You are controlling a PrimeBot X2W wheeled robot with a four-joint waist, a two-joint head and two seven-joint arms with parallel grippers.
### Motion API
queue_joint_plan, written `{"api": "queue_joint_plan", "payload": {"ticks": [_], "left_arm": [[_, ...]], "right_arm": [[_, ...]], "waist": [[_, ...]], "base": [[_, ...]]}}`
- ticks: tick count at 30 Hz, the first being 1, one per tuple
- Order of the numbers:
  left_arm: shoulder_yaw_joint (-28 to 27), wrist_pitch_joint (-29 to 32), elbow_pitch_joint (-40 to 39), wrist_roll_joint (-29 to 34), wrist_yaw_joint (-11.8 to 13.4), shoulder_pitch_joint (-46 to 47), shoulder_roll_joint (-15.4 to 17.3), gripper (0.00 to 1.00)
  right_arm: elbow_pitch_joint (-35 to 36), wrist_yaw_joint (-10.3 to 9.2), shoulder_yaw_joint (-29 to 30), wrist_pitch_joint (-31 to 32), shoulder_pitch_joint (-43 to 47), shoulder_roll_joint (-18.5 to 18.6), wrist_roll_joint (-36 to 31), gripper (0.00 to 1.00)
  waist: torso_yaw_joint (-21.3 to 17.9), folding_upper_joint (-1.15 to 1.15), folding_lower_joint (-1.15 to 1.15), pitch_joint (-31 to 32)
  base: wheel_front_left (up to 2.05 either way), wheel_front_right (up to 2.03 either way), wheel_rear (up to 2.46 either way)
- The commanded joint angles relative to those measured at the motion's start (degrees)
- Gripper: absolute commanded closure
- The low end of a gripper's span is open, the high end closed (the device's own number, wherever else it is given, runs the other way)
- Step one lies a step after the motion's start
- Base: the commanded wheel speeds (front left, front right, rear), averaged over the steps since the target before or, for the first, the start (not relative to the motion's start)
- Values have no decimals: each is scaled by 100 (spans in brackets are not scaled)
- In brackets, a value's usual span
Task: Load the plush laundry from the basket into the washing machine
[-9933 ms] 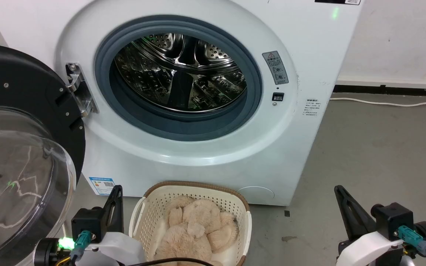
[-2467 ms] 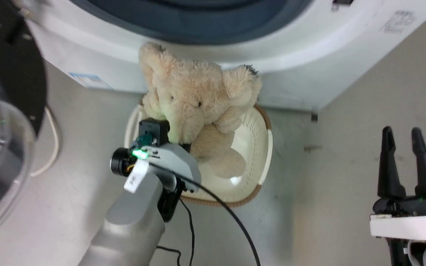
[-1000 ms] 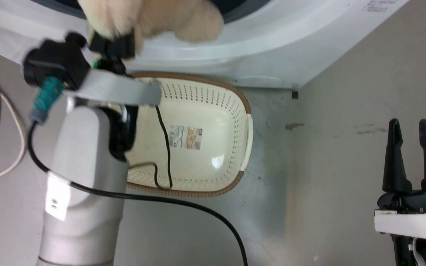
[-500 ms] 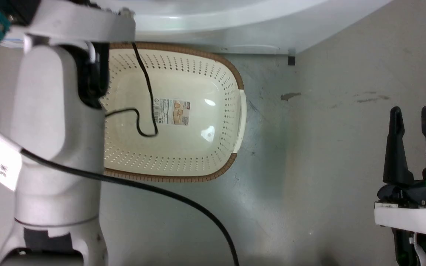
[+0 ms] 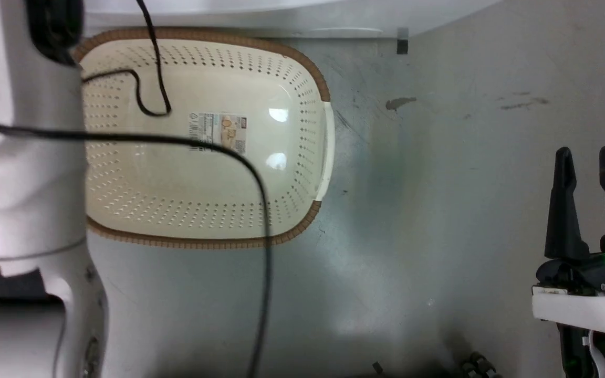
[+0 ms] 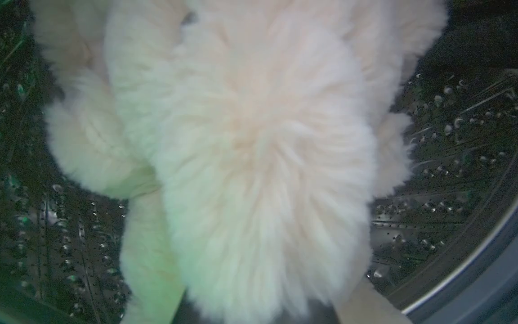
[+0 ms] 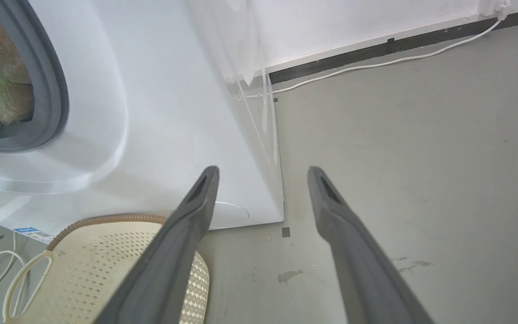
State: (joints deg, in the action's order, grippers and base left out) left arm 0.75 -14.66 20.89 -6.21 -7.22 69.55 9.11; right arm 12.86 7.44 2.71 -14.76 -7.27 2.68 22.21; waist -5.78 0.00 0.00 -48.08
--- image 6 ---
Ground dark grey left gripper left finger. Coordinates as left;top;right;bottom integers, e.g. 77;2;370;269
173;295;210;324

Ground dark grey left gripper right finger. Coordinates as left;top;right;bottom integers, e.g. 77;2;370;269
306;301;341;324

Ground white fluffy plush toy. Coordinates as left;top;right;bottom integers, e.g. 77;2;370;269
29;0;449;324

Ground grey washing machine door seal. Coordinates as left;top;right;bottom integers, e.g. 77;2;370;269
401;148;518;324

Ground perforated steel washing machine drum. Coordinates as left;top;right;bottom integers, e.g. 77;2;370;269
0;0;518;324

